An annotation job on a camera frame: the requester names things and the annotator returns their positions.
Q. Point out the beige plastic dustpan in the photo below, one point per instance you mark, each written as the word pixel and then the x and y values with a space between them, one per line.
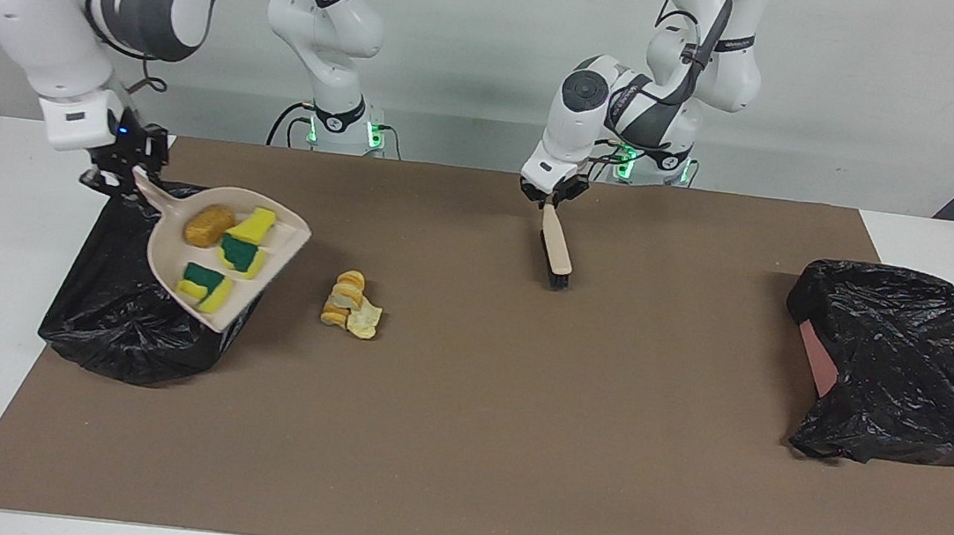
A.
pixel 163 257

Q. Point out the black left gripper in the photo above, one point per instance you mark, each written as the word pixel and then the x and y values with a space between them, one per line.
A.
pixel 554 196

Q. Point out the black bag over pink box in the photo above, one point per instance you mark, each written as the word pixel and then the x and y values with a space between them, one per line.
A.
pixel 901 365

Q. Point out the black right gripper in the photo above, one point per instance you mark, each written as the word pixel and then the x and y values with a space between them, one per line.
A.
pixel 135 150

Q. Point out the yellow sponge piece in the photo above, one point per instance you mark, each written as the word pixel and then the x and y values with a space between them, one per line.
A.
pixel 243 259
pixel 207 291
pixel 255 225

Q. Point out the pink box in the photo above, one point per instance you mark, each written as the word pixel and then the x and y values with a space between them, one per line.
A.
pixel 817 361

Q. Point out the pale bread piece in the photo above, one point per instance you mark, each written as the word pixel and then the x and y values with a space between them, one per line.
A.
pixel 365 322

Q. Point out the black trash bag bin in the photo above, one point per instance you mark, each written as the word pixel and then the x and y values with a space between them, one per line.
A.
pixel 98 334

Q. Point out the beige hand brush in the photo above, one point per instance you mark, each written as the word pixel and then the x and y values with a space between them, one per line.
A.
pixel 558 254

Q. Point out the brown bread roll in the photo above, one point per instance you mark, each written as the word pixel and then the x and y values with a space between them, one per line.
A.
pixel 208 224

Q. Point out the golden croissant piece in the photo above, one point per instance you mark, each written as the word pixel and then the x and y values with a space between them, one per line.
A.
pixel 343 293

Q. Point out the brown table mat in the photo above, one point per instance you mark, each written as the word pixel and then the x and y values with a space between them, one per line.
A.
pixel 418 492

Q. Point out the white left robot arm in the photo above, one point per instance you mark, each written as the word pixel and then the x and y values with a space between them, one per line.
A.
pixel 571 127

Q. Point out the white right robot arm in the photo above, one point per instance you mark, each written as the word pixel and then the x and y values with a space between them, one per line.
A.
pixel 33 17

